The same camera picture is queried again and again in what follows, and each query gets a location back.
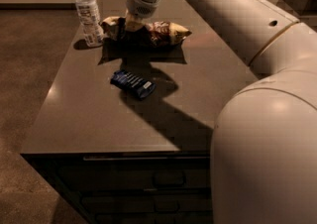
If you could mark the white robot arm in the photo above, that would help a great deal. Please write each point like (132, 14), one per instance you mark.
(264, 145)

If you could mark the brown chip bag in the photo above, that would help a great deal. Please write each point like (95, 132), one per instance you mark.
(154, 35)

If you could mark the blue snack bar packet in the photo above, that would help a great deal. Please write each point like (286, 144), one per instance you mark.
(136, 85)

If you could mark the dark cabinet with drawers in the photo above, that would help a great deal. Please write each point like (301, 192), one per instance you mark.
(136, 189)

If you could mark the clear plastic water bottle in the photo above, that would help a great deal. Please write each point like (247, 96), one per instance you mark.
(89, 18)

